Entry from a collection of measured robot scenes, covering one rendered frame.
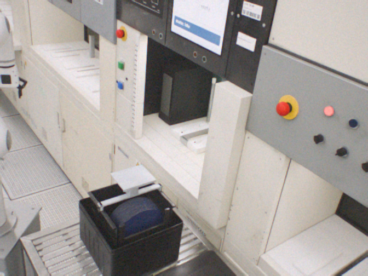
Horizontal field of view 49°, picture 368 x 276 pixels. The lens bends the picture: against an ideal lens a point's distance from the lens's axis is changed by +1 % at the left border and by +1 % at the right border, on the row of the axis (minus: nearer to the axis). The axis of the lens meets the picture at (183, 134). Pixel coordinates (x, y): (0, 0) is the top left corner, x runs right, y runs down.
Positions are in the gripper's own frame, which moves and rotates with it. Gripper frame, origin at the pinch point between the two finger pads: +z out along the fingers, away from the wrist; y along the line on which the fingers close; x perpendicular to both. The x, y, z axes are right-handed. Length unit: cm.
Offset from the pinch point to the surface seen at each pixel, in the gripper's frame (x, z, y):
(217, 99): -74, -34, 77
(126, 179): -79, -7, 49
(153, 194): -71, 6, 59
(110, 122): 2.4, 15.9, 47.1
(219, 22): -63, -56, 77
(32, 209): -53, 25, 14
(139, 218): -84, 5, 53
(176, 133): -19, 11, 78
